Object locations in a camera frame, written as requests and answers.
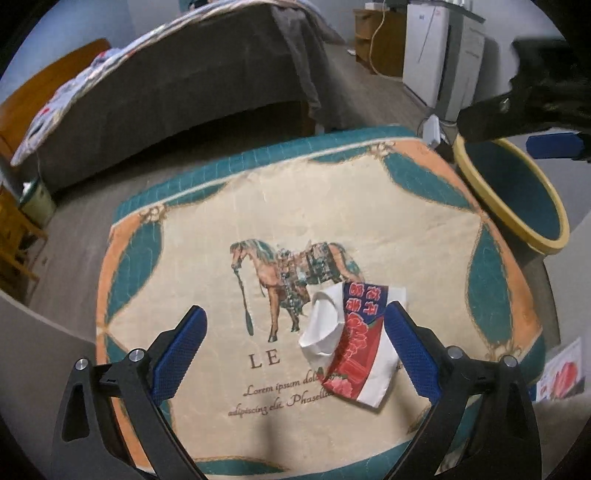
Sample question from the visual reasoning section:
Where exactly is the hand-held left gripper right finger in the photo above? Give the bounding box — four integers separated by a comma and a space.
384, 300, 542, 480

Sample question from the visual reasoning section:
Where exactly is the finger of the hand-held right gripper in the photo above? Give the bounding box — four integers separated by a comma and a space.
525, 132, 591, 162
456, 93, 515, 143

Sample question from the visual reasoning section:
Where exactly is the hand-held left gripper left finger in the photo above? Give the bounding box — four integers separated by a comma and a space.
51, 305, 208, 480

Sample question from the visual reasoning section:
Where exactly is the red white wrapper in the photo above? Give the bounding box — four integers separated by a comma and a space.
299, 279, 408, 409

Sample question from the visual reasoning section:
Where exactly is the yellow rimmed teal bin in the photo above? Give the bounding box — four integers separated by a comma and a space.
452, 136, 570, 256

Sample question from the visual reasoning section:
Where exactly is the white floor power strip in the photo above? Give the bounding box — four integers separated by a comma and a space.
421, 115, 447, 147

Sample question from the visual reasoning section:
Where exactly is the white air purifier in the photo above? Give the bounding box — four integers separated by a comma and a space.
401, 2, 452, 108

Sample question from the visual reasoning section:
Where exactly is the wooden cabinet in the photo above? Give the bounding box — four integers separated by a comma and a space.
353, 8, 408, 78

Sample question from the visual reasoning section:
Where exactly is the red white paper sheet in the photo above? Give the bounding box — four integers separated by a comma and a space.
531, 337, 585, 403

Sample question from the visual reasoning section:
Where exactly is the horse printed teal mat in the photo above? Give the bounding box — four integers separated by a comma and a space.
95, 126, 548, 480

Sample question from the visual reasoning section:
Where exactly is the grey hanging cloth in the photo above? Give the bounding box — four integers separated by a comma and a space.
270, 4, 325, 124

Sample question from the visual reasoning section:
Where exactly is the wooden chair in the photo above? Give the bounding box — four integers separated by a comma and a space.
0, 185, 49, 303

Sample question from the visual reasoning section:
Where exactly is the green bedside bin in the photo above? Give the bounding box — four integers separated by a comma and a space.
18, 179, 57, 228

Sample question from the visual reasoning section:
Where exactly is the grey bed sheet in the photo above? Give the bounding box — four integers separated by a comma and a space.
37, 2, 315, 195

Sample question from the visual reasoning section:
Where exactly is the white cable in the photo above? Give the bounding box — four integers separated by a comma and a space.
368, 7, 387, 75

